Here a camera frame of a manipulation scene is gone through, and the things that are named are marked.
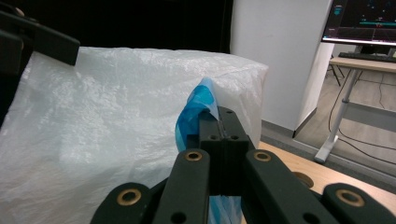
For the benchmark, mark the black keyboard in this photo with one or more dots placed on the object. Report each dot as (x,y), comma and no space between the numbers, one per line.
(364,57)

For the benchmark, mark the white cabinet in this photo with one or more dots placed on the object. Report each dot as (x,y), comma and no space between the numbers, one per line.
(280,62)

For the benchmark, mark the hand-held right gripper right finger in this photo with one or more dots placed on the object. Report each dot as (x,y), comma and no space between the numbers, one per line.
(233,140)

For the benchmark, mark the light desk grey metal legs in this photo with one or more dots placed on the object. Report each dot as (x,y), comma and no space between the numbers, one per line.
(358,64)

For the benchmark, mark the black thin leg frame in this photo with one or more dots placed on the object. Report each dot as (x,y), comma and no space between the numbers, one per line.
(335,73)

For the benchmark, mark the computer monitor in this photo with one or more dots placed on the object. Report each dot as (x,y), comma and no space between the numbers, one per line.
(361,21)

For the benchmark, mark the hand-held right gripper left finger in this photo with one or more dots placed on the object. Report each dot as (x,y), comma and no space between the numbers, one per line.
(214,140)

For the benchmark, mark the white plastic bag blue strip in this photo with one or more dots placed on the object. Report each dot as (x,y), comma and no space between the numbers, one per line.
(93,124)

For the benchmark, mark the black curtain beside cabinet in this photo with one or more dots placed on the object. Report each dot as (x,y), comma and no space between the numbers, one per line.
(140,21)

